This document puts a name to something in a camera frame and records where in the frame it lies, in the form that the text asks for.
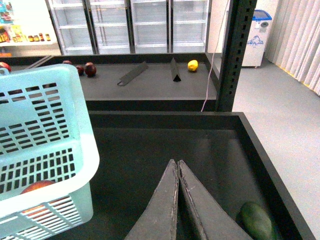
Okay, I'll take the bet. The glass door refrigerator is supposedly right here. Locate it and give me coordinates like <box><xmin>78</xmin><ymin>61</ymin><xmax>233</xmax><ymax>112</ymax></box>
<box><xmin>46</xmin><ymin>0</ymin><xmax>212</xmax><ymax>55</ymax></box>

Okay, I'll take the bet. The pink cable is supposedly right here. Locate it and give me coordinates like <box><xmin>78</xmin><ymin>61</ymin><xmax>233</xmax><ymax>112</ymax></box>
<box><xmin>200</xmin><ymin>0</ymin><xmax>231</xmax><ymax>113</ymax></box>

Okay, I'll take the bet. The white chest freezer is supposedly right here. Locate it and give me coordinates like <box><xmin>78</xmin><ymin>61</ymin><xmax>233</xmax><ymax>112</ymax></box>
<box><xmin>242</xmin><ymin>9</ymin><xmax>272</xmax><ymax>68</ymax></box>

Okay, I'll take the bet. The dark apple back left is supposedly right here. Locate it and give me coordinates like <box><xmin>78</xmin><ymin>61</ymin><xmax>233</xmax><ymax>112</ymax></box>
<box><xmin>62</xmin><ymin>60</ymin><xmax>73</xmax><ymax>65</ymax></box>

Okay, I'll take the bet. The red apple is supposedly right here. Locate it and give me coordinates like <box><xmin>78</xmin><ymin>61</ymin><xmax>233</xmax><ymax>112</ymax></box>
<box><xmin>19</xmin><ymin>179</ymin><xmax>66</xmax><ymax>216</ymax></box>
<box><xmin>0</xmin><ymin>62</ymin><xmax>12</xmax><ymax>73</ymax></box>

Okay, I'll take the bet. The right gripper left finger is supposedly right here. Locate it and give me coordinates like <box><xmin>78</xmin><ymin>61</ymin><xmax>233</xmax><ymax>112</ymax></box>
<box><xmin>125</xmin><ymin>159</ymin><xmax>179</xmax><ymax>240</ymax></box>

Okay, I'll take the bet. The black perforated shelf post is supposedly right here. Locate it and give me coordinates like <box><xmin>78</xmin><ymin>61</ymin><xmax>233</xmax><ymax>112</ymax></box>
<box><xmin>212</xmin><ymin>0</ymin><xmax>257</xmax><ymax>112</ymax></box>

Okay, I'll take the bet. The black triangular divider bar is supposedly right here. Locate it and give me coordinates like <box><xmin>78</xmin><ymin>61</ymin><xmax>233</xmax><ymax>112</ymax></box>
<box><xmin>170</xmin><ymin>57</ymin><xmax>181</xmax><ymax>83</ymax></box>

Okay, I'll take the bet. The light blue plastic basket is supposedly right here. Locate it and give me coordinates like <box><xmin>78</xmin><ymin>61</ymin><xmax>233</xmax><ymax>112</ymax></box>
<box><xmin>0</xmin><ymin>64</ymin><xmax>100</xmax><ymax>240</ymax></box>

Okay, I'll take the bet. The dark apple back right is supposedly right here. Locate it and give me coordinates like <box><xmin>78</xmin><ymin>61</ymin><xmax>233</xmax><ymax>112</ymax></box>
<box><xmin>84</xmin><ymin>62</ymin><xmax>97</xmax><ymax>78</ymax></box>

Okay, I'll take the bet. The small dark apple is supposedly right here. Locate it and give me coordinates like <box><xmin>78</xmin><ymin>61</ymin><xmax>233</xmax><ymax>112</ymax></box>
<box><xmin>75</xmin><ymin>65</ymin><xmax>84</xmax><ymax>76</ymax></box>

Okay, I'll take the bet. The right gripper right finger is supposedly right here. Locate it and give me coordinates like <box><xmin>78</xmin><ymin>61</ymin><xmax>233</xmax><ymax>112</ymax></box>
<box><xmin>177</xmin><ymin>160</ymin><xmax>251</xmax><ymax>240</ymax></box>

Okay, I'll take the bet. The bottle shelf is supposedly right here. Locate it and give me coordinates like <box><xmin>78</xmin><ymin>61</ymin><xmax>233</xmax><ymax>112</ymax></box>
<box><xmin>0</xmin><ymin>0</ymin><xmax>61</xmax><ymax>57</ymax></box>

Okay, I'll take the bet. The black flat divider bar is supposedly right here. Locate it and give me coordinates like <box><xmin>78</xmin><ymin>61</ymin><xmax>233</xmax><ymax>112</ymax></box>
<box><xmin>117</xmin><ymin>61</ymin><xmax>149</xmax><ymax>87</ymax></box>

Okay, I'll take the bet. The green avocado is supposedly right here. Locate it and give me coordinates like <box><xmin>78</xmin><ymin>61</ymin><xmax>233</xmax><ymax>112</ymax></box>
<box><xmin>240</xmin><ymin>201</ymin><xmax>277</xmax><ymax>240</ymax></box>

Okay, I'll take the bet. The yellow lemon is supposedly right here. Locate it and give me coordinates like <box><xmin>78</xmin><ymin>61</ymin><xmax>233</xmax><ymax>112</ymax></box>
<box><xmin>187</xmin><ymin>59</ymin><xmax>199</xmax><ymax>72</ymax></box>

